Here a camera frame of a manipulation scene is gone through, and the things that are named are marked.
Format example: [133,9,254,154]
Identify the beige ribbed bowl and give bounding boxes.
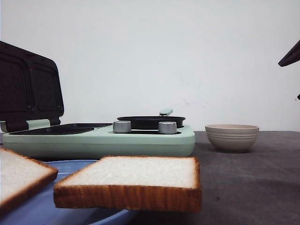
[205,124,259,153]

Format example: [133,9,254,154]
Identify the bread slice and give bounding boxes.
[0,149,58,216]
[53,156,202,212]

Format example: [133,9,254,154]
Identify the breakfast maker lid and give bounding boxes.
[0,42,64,133]

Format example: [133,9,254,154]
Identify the mint green breakfast maker base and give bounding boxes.
[3,123,195,159]

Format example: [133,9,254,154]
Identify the right silver knob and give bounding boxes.
[158,121,177,135]

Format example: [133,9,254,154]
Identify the silver knob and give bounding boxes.
[113,120,131,134]
[158,121,177,135]

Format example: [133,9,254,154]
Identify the black frying pan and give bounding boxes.
[117,108,186,130]

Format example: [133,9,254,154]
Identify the left silver knob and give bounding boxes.
[113,120,131,134]

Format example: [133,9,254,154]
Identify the blue plate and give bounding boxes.
[0,160,137,225]

